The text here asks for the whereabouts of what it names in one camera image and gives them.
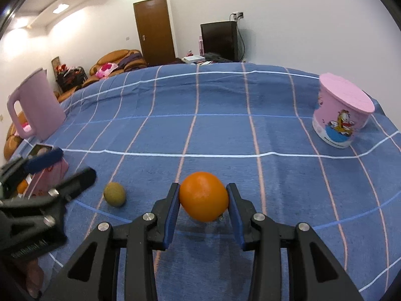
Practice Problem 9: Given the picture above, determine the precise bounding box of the small orange mandarin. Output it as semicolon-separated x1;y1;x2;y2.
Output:
179;171;229;223

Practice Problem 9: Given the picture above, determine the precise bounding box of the large orange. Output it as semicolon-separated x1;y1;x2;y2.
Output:
16;179;29;194

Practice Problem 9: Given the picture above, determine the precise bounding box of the purple passion fruit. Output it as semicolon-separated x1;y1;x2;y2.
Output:
37;147;50;156

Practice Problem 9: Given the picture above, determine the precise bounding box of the left hand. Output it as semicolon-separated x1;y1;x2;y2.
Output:
17;258;44;299

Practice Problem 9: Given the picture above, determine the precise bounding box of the pink metal tin box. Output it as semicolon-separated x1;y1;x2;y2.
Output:
17;144;69;198

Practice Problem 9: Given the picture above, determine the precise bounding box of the long brown leather sofa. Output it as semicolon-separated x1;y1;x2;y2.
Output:
4;123;22;161

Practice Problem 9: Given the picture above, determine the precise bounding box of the pink electric kettle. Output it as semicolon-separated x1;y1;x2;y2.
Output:
7;68;66;141

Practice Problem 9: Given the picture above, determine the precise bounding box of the dark cluttered shelf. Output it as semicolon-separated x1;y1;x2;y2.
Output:
51;57;88;93

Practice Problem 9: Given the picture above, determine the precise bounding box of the pink floral cushion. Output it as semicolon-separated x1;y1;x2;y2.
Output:
95;62;119;79

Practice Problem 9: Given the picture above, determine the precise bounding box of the brown leather armchair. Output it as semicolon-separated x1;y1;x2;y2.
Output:
57;49;147;103

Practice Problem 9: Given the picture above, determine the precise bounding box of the pink cartoon mug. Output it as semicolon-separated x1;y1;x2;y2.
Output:
312;73;375;149

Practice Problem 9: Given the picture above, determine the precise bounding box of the blue checked tablecloth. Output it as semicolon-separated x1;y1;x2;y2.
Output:
39;63;400;300

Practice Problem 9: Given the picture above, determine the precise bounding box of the white tv stand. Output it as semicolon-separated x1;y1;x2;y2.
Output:
181;55;217;66

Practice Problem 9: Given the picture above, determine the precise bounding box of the brown wooden door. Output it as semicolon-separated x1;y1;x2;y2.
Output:
133;0;175;66

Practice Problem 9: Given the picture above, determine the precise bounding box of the black television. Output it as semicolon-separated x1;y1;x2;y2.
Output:
200;21;240;62

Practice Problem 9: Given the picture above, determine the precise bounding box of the wall power socket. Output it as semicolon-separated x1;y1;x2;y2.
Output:
229;12;243;21

